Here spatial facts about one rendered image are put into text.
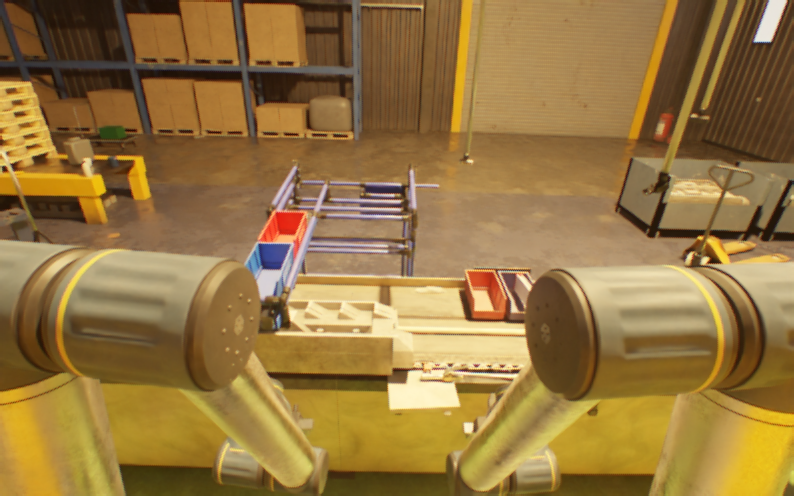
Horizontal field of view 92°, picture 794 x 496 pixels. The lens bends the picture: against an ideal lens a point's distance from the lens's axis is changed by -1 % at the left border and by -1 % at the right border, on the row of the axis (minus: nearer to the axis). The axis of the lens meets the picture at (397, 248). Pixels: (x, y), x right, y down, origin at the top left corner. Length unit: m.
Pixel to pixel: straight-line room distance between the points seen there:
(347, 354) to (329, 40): 10.57
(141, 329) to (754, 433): 0.69
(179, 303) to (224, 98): 10.76
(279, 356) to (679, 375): 1.64
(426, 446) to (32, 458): 1.85
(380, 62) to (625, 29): 6.52
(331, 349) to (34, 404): 1.34
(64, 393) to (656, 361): 0.68
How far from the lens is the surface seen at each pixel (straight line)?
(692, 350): 0.50
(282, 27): 10.57
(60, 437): 0.68
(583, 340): 0.43
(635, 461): 2.73
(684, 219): 6.31
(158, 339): 0.45
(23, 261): 0.57
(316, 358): 1.87
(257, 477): 1.15
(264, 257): 1.92
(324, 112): 10.50
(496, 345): 2.22
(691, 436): 0.69
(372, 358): 1.84
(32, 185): 6.64
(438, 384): 1.89
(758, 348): 0.55
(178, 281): 0.45
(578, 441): 2.45
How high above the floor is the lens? 2.15
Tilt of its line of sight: 27 degrees down
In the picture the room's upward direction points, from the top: 2 degrees clockwise
